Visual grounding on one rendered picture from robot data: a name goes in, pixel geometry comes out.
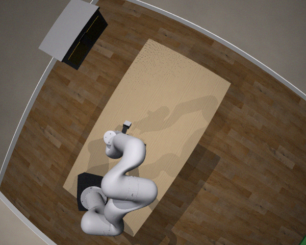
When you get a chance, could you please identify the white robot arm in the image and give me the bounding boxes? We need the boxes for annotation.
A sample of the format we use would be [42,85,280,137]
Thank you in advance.
[81,120,158,236]

